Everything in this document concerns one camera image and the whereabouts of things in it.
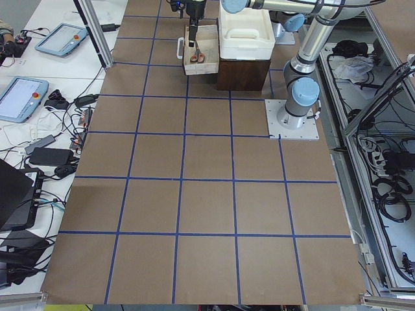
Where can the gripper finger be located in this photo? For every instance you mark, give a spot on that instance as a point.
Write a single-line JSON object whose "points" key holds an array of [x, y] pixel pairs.
{"points": [[192, 35]]}

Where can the blue teach pendant near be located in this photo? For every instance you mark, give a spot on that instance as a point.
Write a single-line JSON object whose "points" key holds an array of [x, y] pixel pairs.
{"points": [[21, 98]]}

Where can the black power adapter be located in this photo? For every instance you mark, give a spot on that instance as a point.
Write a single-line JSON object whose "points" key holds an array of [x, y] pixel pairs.
{"points": [[110, 27]]}

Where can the orange grey scissors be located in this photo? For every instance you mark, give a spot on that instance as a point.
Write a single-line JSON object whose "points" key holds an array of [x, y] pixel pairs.
{"points": [[198, 57]]}

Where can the blue teach pendant far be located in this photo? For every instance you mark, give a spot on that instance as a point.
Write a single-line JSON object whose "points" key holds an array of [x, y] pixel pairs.
{"points": [[62, 40]]}

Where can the black laptop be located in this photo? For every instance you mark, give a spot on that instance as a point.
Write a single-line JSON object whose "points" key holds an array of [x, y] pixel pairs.
{"points": [[20, 188]]}

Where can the white cloth rag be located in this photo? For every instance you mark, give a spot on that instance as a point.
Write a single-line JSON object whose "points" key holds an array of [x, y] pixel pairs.
{"points": [[355, 69]]}

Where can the blue teach pendant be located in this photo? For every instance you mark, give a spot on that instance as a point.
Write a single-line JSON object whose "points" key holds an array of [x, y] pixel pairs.
{"points": [[62, 40], [21, 98]]}

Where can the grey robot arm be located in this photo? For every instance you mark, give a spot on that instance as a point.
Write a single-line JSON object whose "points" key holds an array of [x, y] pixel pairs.
{"points": [[303, 91], [284, 25]]}

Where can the dark brown wooden cabinet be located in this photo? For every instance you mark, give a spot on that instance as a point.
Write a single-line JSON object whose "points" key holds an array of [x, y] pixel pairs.
{"points": [[242, 75]]}

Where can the light wooden drawer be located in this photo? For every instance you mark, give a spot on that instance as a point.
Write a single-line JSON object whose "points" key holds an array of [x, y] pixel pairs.
{"points": [[207, 40]]}

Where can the white foam tray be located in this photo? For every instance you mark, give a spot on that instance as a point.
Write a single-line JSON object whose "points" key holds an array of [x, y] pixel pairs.
{"points": [[244, 33]]}

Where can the black power brick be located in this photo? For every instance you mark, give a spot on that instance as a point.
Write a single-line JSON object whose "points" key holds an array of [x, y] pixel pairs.
{"points": [[52, 157]]}

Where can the white drawer handle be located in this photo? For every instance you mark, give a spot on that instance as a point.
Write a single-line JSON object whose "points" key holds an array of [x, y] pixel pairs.
{"points": [[179, 48]]}

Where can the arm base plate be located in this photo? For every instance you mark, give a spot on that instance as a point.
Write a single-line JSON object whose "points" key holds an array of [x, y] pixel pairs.
{"points": [[282, 125]]}

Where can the aluminium frame post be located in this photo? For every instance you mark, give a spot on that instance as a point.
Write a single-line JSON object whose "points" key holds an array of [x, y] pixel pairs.
{"points": [[90, 20]]}

